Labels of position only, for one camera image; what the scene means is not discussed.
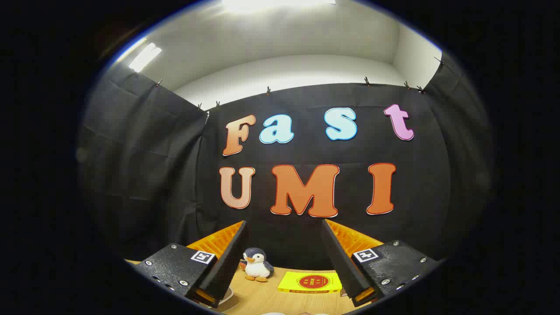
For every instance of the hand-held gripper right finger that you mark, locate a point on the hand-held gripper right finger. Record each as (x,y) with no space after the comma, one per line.
(345,267)

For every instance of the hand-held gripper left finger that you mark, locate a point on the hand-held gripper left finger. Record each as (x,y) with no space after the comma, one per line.
(227,267)

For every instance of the brown fabric storage box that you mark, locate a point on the brown fabric storage box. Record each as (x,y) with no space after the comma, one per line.
(227,301)

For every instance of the penguin plush toy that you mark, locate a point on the penguin plush toy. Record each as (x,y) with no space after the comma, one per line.
(258,269)

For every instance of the yellow book with red circle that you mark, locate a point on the yellow book with red circle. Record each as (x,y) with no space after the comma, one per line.
(306,282)

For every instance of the ceiling light panel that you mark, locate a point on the ceiling light panel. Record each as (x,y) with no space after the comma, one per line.
(144,57)
(275,4)

